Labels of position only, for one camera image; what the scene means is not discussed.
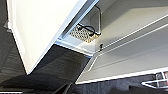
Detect small dark hinge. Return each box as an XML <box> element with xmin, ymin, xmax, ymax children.
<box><xmin>98</xmin><ymin>43</ymin><xmax>104</xmax><ymax>52</ymax></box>

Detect pale perforated basket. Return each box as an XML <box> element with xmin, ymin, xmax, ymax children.
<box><xmin>69</xmin><ymin>22</ymin><xmax>97</xmax><ymax>44</ymax></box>

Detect white wardrobe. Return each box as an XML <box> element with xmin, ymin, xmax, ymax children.
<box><xmin>53</xmin><ymin>0</ymin><xmax>168</xmax><ymax>58</ymax></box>

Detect thin grey bar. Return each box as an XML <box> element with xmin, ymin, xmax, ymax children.
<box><xmin>92</xmin><ymin>4</ymin><xmax>103</xmax><ymax>36</ymax></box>

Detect black cord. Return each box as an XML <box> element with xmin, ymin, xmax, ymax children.
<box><xmin>77</xmin><ymin>22</ymin><xmax>102</xmax><ymax>37</ymax></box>

